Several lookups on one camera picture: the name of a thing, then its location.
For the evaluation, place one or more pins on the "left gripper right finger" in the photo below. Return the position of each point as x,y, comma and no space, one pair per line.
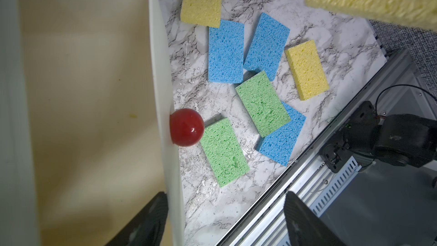
304,227

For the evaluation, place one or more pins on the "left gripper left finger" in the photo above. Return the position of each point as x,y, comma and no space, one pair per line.
147,227

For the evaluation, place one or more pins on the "drawer with red knob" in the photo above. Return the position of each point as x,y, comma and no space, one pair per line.
86,99

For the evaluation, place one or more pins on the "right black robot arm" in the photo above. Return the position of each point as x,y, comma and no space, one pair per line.
406,140

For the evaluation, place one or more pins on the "blue sponge front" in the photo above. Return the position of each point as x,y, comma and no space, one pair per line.
279,145

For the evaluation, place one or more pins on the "blue sponge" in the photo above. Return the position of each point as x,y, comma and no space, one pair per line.
226,53
266,48
279,145

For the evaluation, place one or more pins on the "green sponge left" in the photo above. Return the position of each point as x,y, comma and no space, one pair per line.
223,152

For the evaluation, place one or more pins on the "green sponge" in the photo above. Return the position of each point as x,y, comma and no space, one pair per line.
262,103
223,152

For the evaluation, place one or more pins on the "green sponge right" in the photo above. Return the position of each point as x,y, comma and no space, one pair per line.
262,103

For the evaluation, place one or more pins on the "blue sponge right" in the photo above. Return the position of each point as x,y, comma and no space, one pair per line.
266,48

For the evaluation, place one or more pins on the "blue sponge left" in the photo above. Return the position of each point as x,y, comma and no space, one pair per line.
226,53

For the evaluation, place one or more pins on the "aluminium front rail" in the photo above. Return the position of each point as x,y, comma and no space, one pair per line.
397,87

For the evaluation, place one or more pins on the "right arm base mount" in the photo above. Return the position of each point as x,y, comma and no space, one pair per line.
357,136

